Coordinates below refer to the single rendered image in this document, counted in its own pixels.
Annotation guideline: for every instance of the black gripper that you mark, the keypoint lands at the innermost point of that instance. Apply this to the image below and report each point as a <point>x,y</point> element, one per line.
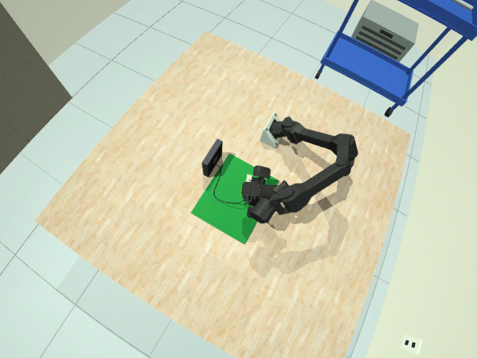
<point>261,172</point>

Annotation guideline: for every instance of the green circuit board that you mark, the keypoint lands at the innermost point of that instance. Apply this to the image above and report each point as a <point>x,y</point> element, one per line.
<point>231,218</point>

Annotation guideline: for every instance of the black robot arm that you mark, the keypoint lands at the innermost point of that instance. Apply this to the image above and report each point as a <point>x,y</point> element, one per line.
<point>296,196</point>

